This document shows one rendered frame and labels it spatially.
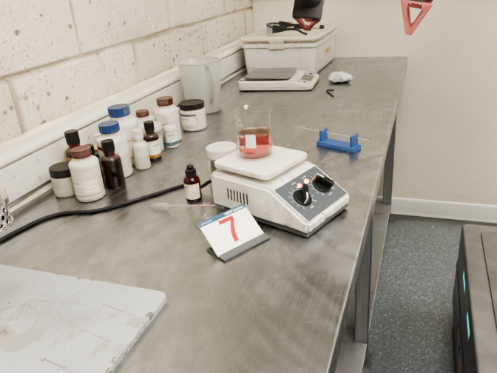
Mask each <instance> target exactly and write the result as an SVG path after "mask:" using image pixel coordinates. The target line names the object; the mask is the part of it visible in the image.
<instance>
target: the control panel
mask: <svg viewBox="0 0 497 373"><path fill-rule="evenodd" d="M317 173H319V174H321V175H324V176H325V177H327V178H328V176H327V175H325V174H324V173H323V172H322V171H320V170H319V169H318V168H317V167H316V166H314V167H312V168H310V169H309V170H307V171H305V172H304V173H302V174H301V175H298V176H297V177H296V178H294V179H292V180H291V181H289V182H288V183H286V184H284V185H282V186H281V187H279V188H277V189H276V190H275V192H276V193H277V194H278V195H279V196H280V197H282V198H283V199H284V200H285V201H286V202H287V203H288V204H290V205H291V206H292V207H293V208H294V209H295V210H297V211H298V213H300V214H301V216H303V217H304V218H305V219H306V220H307V221H310V220H312V219H313V218H315V217H316V216H317V215H318V214H320V213H321V212H322V211H324V210H325V209H327V208H328V207H329V206H330V205H332V204H333V203H335V202H336V201H338V200H339V199H340V198H341V197H342V196H344V195H345V194H346V193H347V192H346V191H345V190H343V189H342V188H341V187H340V186H338V185H337V184H336V183H334V185H333V186H332V187H331V189H330V191H329V192H320V191H318V190H317V189H315V188H314V186H313V184H312V181H313V179H314V177H315V175H316V174H317ZM305 179H308V181H309V182H308V183H306V182H305V181H304V180H305ZM298 184H302V185H303V184H307V185H308V189H309V195H310V196H311V197H312V202H311V204H310V205H308V206H303V205H300V204H298V203H297V202H296V201H295V200H294V198H293V193H294V191H295V190H298V189H301V188H302V187H299V186H297V185H298Z"/></svg>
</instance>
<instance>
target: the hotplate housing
mask: <svg viewBox="0 0 497 373"><path fill-rule="evenodd" d="M314 166H316V165H314V164H312V163H311V162H308V161H301V162H299V163H298V164H296V165H294V166H293V167H291V168H289V169H287V170H286V171H284V172H282V173H280V174H279V175H277V176H275V177H274V178H272V179H269V180H260V179H258V178H253V177H249V176H246V175H241V174H238V173H235V172H230V171H227V170H224V169H218V170H216V171H214V172H213V173H212V174H211V177H212V190H213V197H214V203H216V204H219V205H221V206H223V207H224V210H226V211H227V210H230V209H232V208H234V207H236V206H239V205H241V204H245V206H246V208H247V209H248V211H249V212H250V213H251V215H252V217H253V218H254V219H255V220H256V221H259V222H262V223H265V224H268V225H271V226H275V227H277V228H280V229H284V230H286V231H289V232H293V233H295V234H298V235H301V236H304V237H307V238H308V237H309V236H310V235H312V234H313V233H314V232H316V231H317V230H318V229H319V228H320V227H322V226H323V225H324V224H326V223H327V222H329V221H330V220H331V219H332V218H333V217H335V216H336V215H337V214H339V213H340V212H341V211H342V210H343V209H345V208H346V207H347V206H348V202H349V196H348V193H346V194H345V195H344V196H342V197H341V198H340V199H339V200H338V201H336V202H335V203H333V204H332V205H330V206H329V207H328V208H327V209H325V210H324V211H322V212H321V213H320V214H318V215H317V216H316V217H315V218H313V219H312V220H310V221H307V220H306V219H305V218H304V217H303V216H301V214H300V213H298V211H297V210H295V209H294V208H293V207H292V206H291V205H290V204H288V203H287V202H286V201H285V200H284V199H283V198H282V197H280V196H279V195H278V194H277V193H276V192H275V190H276V189H277V188H279V187H281V186H282V185H284V184H286V183H288V182H289V181H291V180H292V179H294V178H296V177H297V176H298V175H301V174H302V173H304V172H305V171H307V170H309V169H310V168H312V167H314ZM316 167H317V166H316ZM317 168H318V167H317ZM318 169H319V168H318ZM319 170H320V171H322V170H321V169H319ZM323 173H324V172H323ZM324 174H325V173H324ZM325 175H326V174H325ZM329 178H330V177H329ZM331 180H332V179H331ZM334 183H336V182H335V181H334ZM336 184H337V183H336ZM337 185H338V186H339V187H340V185H339V184H337ZM341 188H342V187H341ZM343 190H344V189H343Z"/></svg>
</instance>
